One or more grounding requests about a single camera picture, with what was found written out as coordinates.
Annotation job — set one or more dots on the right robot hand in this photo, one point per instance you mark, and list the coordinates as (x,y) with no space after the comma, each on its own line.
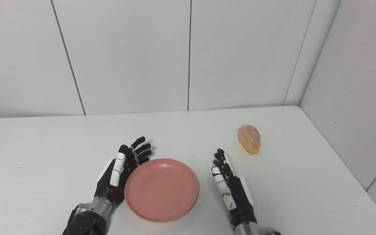
(235,195)

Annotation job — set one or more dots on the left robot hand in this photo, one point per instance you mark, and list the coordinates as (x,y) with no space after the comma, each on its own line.
(117,174)

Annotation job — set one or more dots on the pink plate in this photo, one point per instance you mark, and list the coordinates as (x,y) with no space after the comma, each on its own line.
(161,190)

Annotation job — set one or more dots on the bread roll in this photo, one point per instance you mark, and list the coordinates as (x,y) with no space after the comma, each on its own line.
(249,138)

